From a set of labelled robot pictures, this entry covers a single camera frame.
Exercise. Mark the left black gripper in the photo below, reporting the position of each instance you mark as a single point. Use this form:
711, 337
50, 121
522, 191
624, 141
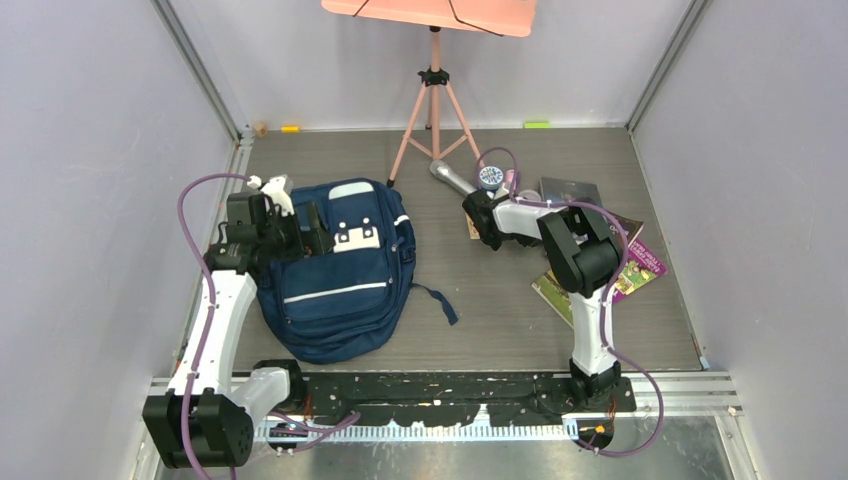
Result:
315, 241

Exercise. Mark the navy blue student backpack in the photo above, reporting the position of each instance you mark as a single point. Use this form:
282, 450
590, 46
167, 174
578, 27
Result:
346, 303

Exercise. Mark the dark blue fantasy book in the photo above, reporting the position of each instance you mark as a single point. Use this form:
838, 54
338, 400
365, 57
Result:
557, 190

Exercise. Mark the brown cover book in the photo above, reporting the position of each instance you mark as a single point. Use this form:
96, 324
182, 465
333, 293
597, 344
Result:
632, 228

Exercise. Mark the purple magenta booklet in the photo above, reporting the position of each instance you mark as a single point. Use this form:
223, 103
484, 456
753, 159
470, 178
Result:
642, 268

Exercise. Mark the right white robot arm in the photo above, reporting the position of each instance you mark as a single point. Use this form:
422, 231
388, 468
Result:
585, 258

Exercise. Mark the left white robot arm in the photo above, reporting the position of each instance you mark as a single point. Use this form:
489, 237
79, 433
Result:
201, 421

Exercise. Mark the orange calculator toy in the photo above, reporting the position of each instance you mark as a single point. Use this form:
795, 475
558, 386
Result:
473, 233

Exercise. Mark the blue patterned round tin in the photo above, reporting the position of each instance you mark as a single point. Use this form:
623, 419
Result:
490, 178

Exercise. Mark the clear small round container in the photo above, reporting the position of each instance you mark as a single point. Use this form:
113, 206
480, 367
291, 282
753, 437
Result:
529, 195

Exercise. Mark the silver microphone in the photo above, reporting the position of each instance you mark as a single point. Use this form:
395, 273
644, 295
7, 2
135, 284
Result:
445, 173

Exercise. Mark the green tape piece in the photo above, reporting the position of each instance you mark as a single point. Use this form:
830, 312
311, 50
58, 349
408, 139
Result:
536, 124

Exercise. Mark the small cork piece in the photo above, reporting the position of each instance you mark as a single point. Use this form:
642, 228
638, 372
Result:
260, 129

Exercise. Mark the green yellow booklet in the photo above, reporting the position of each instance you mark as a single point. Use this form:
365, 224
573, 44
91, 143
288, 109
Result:
549, 289

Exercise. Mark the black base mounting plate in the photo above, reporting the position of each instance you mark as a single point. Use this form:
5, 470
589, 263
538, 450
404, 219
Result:
444, 399

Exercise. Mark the pink music stand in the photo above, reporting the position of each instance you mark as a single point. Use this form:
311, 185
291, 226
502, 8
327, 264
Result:
496, 18

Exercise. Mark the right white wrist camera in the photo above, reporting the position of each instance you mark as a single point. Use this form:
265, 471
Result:
503, 192

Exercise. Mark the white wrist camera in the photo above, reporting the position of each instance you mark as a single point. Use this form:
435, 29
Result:
278, 188
503, 192

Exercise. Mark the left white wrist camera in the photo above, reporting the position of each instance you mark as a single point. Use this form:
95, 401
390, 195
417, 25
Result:
278, 188

